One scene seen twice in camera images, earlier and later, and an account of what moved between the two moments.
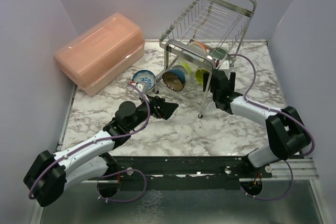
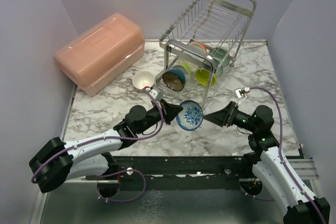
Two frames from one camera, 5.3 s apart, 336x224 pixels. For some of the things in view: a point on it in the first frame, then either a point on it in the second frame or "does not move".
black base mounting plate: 184,173 does not move
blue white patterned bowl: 145,75 → 191,116
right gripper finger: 206,76 → 224,116
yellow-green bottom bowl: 199,75 does not move
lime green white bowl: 188,67 does not move
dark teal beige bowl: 174,79 does not move
